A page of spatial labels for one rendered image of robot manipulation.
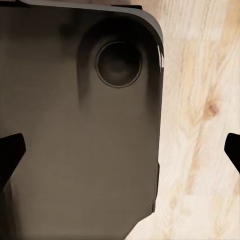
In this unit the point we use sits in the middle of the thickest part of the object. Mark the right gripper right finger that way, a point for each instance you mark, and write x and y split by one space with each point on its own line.
232 149

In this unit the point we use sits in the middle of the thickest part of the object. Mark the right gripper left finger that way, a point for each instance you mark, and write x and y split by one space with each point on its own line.
12 150

